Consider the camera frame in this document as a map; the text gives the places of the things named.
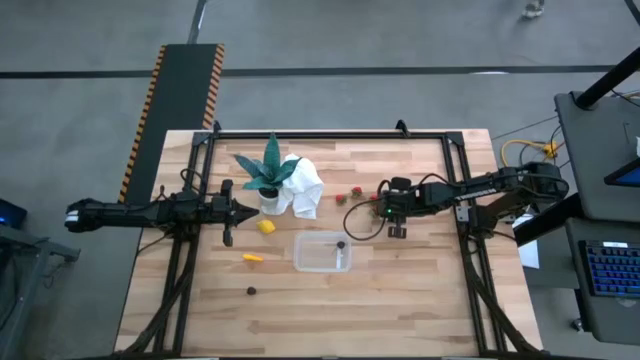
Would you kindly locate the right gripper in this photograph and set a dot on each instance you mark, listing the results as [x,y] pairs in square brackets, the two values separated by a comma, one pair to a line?
[400,202]

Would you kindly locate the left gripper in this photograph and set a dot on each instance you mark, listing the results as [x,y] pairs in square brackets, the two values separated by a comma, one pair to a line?
[227,212]

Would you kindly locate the yellow toy banana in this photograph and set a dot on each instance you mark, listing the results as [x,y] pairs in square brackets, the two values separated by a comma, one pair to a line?
[252,258]

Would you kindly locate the small brown ball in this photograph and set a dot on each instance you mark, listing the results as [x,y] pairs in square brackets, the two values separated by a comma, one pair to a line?
[341,245]
[251,290]

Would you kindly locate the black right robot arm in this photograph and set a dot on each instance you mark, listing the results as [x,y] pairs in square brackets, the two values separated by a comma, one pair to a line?
[480,190]

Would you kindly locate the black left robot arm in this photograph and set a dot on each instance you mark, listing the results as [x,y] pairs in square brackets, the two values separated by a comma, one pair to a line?
[125,215]

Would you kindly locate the clear plastic tupperware container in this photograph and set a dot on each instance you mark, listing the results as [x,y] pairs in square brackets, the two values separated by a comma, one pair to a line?
[315,257]

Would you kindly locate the yellow toy lemon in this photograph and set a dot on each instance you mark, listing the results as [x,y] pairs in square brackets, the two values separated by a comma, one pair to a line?
[266,226]

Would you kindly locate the white plant pot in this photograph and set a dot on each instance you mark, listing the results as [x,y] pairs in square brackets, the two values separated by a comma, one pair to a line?
[269,204]

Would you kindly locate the green snake plant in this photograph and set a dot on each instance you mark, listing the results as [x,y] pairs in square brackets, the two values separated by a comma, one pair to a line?
[271,165]

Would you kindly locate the white crumpled cloth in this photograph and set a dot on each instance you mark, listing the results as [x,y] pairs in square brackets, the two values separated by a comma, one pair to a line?
[305,190]

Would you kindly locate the black ramp with hazard stripes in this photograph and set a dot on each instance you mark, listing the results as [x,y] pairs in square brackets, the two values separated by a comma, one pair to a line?
[175,110]

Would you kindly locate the white paper sheet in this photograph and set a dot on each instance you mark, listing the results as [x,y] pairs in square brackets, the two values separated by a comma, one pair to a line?
[530,255]

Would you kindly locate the grey metal cart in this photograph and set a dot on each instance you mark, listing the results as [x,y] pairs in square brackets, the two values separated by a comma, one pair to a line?
[30,260]

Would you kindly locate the grey desk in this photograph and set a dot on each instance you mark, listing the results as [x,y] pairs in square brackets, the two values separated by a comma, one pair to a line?
[595,150]

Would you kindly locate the dark device with blue light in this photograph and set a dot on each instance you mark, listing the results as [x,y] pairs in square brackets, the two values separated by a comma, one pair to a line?
[10,215]

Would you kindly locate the rainbow backlit keyboard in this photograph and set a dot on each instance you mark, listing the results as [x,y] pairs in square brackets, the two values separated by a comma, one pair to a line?
[612,270]

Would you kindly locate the tablet with blue screen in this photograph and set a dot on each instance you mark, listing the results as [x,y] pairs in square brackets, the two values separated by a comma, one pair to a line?
[627,176]

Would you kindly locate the person's foot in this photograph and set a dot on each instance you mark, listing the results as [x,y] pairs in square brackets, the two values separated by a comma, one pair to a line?
[532,9]

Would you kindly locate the grey laptop stand table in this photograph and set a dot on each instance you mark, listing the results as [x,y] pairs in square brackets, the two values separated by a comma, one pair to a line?
[610,320]

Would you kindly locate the black pole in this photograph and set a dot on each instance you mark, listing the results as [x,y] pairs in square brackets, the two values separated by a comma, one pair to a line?
[607,80]

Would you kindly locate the black frame clamp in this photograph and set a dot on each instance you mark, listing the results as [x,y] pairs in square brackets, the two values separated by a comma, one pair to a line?
[216,126]
[401,127]

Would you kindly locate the black aluminium table frame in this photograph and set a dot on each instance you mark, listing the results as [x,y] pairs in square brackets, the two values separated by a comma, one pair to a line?
[325,135]

